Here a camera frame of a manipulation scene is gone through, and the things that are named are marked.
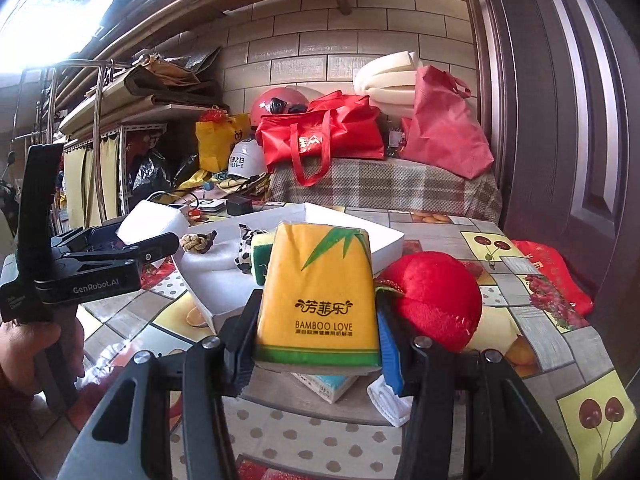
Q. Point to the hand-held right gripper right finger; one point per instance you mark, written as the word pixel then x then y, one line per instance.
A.
pixel 392 355

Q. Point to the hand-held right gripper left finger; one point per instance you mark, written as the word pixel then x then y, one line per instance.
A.
pixel 240 355

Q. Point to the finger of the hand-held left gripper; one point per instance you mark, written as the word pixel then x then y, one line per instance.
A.
pixel 150 250
pixel 95 237

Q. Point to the white cloth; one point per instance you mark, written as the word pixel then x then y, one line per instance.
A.
pixel 387 402

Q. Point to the long white foam block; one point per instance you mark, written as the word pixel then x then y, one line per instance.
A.
pixel 210 267

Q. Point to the red plush apple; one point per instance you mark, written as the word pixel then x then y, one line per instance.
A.
pixel 435 295

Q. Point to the teal tissue packet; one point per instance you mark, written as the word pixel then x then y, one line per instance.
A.
pixel 325 387

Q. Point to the yellow tissue packet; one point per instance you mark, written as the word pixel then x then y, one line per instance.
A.
pixel 317 300

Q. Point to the cow print cloth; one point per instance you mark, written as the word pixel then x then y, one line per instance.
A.
pixel 244 255

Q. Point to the yellow green scrub sponge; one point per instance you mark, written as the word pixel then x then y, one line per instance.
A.
pixel 260 252

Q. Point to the white cardboard box tray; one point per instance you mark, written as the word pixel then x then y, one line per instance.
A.
pixel 345 222

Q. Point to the person's left hand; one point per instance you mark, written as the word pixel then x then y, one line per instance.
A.
pixel 22 360

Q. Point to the yellow curtain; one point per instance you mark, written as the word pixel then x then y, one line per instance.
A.
pixel 80 185

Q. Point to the metal shelf rack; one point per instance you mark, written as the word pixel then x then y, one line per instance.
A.
pixel 122 170

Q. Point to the white round charger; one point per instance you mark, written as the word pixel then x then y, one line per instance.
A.
pixel 210 205

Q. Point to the black plastic bag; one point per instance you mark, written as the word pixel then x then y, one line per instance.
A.
pixel 150 175

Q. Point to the yellow plastic sheet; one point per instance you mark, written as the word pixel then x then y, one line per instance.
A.
pixel 192 178

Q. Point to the black power adapter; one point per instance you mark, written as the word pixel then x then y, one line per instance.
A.
pixel 240 205

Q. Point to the metal pole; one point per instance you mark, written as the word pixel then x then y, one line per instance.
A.
pixel 98 135

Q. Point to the yellow shopping bag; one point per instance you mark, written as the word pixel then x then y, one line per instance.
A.
pixel 215 142

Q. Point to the white helmet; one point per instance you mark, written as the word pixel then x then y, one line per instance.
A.
pixel 245 157

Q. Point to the fruit print tablecloth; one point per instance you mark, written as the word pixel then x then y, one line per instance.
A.
pixel 540 340

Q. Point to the plaid covered bench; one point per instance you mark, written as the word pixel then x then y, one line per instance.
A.
pixel 390 185

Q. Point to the folded cardboard stack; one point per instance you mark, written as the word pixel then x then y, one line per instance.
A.
pixel 170 80

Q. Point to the red packet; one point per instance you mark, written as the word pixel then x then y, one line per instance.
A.
pixel 555 280

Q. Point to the red helmet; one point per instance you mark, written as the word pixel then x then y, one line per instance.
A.
pixel 270 100

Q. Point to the red tote bag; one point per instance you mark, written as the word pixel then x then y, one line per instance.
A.
pixel 320 130

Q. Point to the red plastic bag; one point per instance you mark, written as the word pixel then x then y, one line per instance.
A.
pixel 445 125

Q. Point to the stack of cream foam sheets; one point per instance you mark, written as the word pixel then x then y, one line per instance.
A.
pixel 385 80

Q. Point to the brown wooden door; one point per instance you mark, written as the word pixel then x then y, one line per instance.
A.
pixel 565 110

